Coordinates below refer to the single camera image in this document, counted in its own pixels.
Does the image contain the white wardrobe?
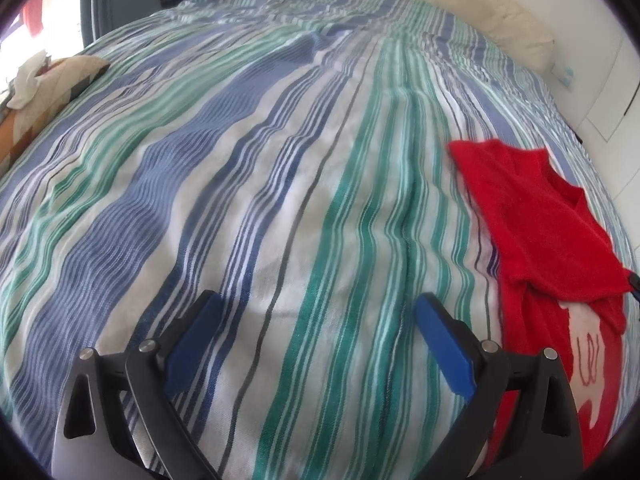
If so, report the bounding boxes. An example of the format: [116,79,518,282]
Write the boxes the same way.
[574,34,640,212]

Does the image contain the wall socket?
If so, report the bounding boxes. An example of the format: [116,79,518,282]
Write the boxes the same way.
[550,62,575,90]

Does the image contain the red sweater with white dog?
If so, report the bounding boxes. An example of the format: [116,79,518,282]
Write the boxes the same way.
[448,140,631,465]

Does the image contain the white cloth on cushion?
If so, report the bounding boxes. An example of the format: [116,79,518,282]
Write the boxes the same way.
[6,51,48,110]

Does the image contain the patterned cushion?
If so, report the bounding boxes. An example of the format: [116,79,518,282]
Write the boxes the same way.
[1,53,110,176]

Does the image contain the striped blue green bedspread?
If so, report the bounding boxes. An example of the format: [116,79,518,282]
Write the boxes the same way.
[1,0,634,479]

